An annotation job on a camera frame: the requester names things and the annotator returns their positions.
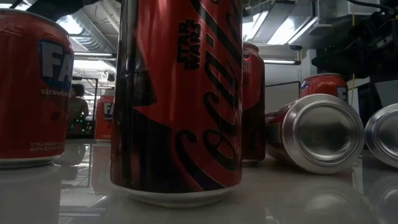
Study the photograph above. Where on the red Fanta strawberry can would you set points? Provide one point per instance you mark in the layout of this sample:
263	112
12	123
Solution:
28	93
323	133
104	124
323	85

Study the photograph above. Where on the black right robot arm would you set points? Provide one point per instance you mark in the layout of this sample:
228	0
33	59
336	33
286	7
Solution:
357	46

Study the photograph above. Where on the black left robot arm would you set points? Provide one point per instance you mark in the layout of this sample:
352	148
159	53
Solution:
62	8

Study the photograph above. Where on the red Star Wars cola can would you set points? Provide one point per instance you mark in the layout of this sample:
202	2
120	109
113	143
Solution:
174	109
385	137

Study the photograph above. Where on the red Coca-Cola can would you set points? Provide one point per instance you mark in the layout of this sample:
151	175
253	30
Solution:
253	93

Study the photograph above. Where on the person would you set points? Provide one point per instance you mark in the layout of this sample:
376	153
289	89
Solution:
77	105

